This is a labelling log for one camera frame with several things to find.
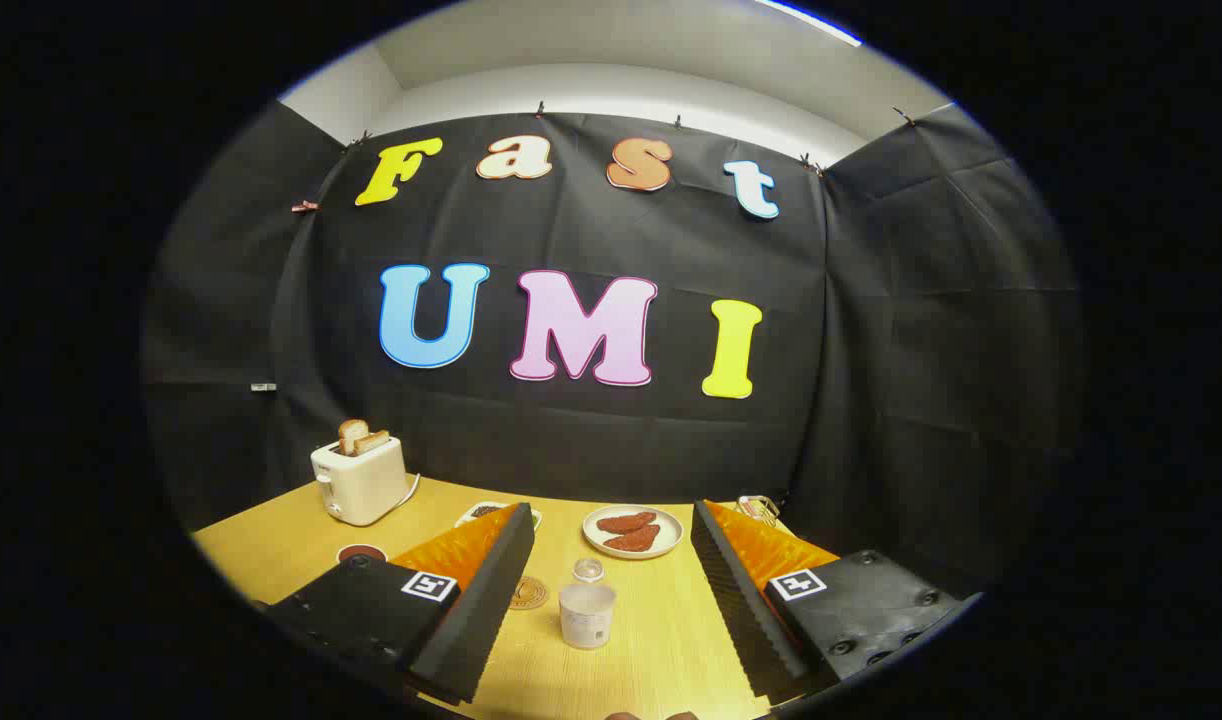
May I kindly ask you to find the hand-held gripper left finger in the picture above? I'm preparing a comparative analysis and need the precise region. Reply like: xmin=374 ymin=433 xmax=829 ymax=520
xmin=254 ymin=502 xmax=537 ymax=706

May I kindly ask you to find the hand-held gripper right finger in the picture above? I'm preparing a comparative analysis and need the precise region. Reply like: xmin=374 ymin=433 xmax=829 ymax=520
xmin=690 ymin=499 xmax=982 ymax=706

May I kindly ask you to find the clear plastic juice bottle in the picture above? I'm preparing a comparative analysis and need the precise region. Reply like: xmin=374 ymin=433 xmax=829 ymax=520
xmin=558 ymin=558 xmax=618 ymax=652

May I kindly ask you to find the wooden table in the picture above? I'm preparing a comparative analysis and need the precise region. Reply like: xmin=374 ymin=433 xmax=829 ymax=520
xmin=191 ymin=476 xmax=842 ymax=720

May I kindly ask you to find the white divided bean dish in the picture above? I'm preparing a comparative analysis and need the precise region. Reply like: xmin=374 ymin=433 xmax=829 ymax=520
xmin=455 ymin=501 xmax=543 ymax=531

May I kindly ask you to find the white round plate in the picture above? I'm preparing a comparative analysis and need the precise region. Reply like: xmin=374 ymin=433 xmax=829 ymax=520
xmin=582 ymin=505 xmax=685 ymax=560

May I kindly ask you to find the cream toaster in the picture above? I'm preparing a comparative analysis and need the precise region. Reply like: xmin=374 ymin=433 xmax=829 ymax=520
xmin=311 ymin=437 xmax=409 ymax=527

